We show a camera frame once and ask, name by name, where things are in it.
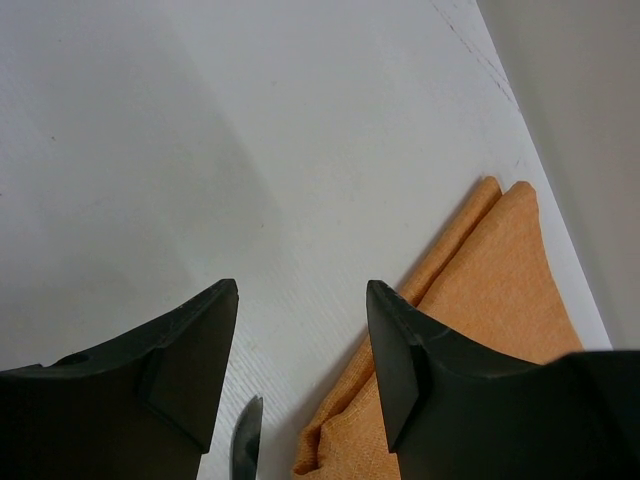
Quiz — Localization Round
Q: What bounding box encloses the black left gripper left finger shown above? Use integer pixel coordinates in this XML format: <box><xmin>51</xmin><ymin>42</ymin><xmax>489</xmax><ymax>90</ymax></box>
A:
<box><xmin>1</xmin><ymin>279</ymin><xmax>238</xmax><ymax>453</ymax></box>

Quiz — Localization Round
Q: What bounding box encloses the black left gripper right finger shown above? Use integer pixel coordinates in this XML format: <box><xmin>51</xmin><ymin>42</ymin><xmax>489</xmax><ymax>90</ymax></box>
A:
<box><xmin>366</xmin><ymin>280</ymin><xmax>560</xmax><ymax>453</ymax></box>

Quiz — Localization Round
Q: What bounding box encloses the black plastic knife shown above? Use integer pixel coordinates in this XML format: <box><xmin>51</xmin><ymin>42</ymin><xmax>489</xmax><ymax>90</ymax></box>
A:
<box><xmin>229</xmin><ymin>395</ymin><xmax>263</xmax><ymax>480</ymax></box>

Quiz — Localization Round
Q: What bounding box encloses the orange cloth placemat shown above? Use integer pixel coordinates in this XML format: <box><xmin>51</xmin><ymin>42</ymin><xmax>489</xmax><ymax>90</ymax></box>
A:
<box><xmin>291</xmin><ymin>177</ymin><xmax>583</xmax><ymax>479</ymax></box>

